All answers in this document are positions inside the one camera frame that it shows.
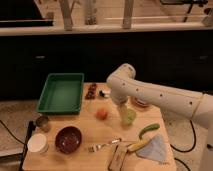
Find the small metal cup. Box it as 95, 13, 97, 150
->
36, 116, 51, 132

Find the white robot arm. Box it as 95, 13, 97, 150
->
106, 63, 213, 171

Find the silver fork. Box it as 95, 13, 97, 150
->
88, 138, 122, 153

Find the green plastic tray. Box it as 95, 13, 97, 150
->
37, 73, 84, 115

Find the orange-red apple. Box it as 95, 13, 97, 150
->
96, 108, 108, 120

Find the yellow banana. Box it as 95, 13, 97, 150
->
127, 138, 150, 152

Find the green cucumber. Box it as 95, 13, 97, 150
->
138, 123, 160, 139

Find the white cup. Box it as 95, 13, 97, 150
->
27, 133, 48, 154

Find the black cable right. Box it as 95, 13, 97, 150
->
169, 119, 198, 154

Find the green cup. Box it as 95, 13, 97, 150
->
122, 108, 136, 125

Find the purple bowl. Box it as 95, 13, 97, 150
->
55, 126, 82, 154

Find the orange bowl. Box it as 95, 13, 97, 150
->
131, 98, 150, 108

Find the white-handled brush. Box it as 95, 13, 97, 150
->
99, 90, 110, 98

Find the wooden block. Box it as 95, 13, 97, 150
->
108, 145, 127, 171

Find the dark grape bunch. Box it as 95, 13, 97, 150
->
85, 83, 97, 100

